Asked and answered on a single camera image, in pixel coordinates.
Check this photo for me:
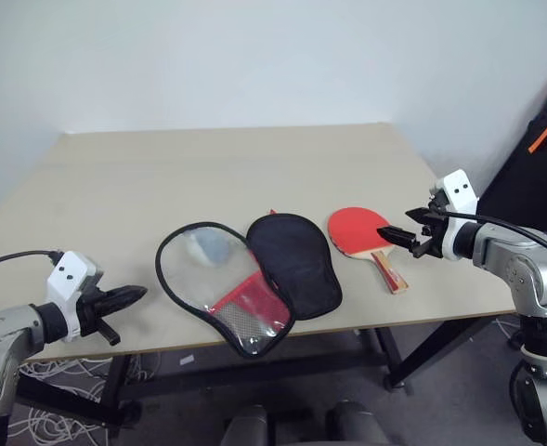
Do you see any white cable tangle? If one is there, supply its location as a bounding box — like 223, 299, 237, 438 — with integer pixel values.
18, 352, 163, 446

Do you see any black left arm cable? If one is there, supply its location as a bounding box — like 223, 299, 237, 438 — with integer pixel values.
0, 249, 64, 276

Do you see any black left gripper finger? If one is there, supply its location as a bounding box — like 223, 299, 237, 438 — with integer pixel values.
98, 297, 143, 318
98, 283, 150, 301

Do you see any black bag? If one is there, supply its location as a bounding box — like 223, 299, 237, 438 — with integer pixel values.
475, 107, 547, 245

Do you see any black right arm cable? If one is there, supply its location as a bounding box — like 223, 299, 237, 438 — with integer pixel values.
442, 210, 547, 269

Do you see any black clear paddle case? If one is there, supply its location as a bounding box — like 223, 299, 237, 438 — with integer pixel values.
154, 208, 345, 360

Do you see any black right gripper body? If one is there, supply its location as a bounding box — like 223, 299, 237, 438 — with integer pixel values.
410, 191, 449, 260

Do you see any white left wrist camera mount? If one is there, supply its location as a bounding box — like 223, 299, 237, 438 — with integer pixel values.
46, 250, 105, 344

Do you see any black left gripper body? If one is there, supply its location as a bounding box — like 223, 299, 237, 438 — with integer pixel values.
75, 282, 122, 348

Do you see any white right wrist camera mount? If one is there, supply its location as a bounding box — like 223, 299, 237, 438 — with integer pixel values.
428, 169, 481, 260

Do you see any black metal table frame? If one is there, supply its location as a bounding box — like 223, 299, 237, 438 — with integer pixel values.
16, 311, 525, 431

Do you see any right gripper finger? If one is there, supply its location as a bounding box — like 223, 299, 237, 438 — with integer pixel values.
404, 206, 442, 225
375, 225, 418, 256

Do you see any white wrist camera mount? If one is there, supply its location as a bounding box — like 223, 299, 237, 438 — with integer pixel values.
428, 169, 481, 260
46, 250, 105, 344

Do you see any red table tennis paddle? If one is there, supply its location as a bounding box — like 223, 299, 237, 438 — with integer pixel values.
327, 205, 410, 295

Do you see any dark grey rounded shape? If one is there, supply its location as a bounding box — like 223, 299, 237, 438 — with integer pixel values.
220, 403, 270, 446
325, 400, 391, 446

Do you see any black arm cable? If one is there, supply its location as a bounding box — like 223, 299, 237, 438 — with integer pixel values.
442, 210, 547, 269
0, 249, 64, 276

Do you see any white blue plush keychain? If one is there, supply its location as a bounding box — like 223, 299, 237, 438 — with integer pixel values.
187, 230, 233, 269

